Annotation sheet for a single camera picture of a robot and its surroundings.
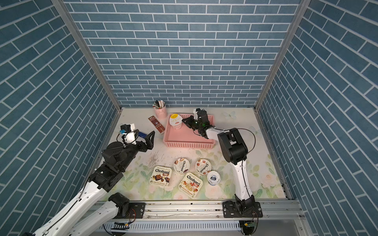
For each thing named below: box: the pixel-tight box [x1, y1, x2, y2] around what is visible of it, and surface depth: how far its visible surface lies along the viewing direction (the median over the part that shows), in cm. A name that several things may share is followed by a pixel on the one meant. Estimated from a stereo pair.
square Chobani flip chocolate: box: [149, 165, 173, 187], surface depth 82 cm
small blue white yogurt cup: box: [206, 170, 221, 186], surface depth 80 cm
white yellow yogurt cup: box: [169, 113, 184, 130], surface depth 101 cm
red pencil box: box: [148, 115, 166, 134], surface depth 110 cm
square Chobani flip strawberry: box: [178, 172, 204, 200], surface depth 80 cm
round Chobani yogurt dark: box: [173, 157, 190, 175], surface depth 86 cm
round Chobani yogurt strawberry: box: [195, 158, 212, 176], surface depth 86 cm
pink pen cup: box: [154, 105, 168, 121], surface depth 111 cm
